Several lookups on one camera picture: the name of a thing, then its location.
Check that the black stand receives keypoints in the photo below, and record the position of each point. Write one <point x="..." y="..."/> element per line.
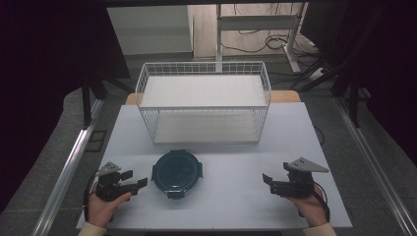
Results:
<point x="87" y="105"/>
<point x="353" y="98"/>

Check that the dark curtain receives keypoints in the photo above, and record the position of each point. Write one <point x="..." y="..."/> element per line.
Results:
<point x="387" y="65"/>
<point x="39" y="82"/>

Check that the person's left hand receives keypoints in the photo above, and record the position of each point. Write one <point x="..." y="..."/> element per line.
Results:
<point x="101" y="209"/>

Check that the white desk frame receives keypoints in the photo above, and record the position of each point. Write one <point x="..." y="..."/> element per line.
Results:
<point x="259" y="23"/>

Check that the dark teal round lid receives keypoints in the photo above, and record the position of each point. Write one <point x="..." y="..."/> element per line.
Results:
<point x="177" y="173"/>

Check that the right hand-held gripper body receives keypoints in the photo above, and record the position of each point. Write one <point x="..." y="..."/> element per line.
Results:
<point x="296" y="188"/>

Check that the aluminium rail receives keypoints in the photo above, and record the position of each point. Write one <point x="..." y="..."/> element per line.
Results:
<point x="70" y="170"/>
<point x="373" y="157"/>

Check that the person's right hand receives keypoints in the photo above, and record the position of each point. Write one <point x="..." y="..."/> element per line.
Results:
<point x="309" y="208"/>

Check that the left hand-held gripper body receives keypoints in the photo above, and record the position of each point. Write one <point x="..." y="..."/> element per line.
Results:
<point x="109" y="190"/>

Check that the white power strip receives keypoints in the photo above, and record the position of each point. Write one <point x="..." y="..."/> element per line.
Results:
<point x="317" y="73"/>

